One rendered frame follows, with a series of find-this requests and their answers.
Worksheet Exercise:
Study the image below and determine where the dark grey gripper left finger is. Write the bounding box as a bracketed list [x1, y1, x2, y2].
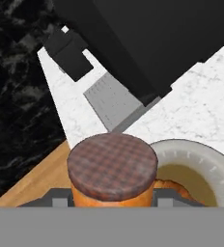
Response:
[19, 187, 75, 208]

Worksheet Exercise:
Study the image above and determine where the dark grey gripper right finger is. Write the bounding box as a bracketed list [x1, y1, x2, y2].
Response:
[152, 187, 206, 208]

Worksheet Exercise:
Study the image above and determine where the orange jam jar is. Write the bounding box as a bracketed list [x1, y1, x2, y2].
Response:
[67, 132, 159, 208]

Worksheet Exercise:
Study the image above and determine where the golden brown croissant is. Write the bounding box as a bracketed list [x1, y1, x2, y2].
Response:
[154, 178, 199, 205]

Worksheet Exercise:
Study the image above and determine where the wooden cutting board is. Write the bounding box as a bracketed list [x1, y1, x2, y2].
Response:
[0, 139, 73, 208]

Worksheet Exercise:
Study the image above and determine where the white plate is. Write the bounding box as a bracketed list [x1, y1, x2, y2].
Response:
[148, 138, 224, 208]

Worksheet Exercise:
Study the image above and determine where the black coffee machine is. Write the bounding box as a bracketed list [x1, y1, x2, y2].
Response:
[42, 0, 224, 134]

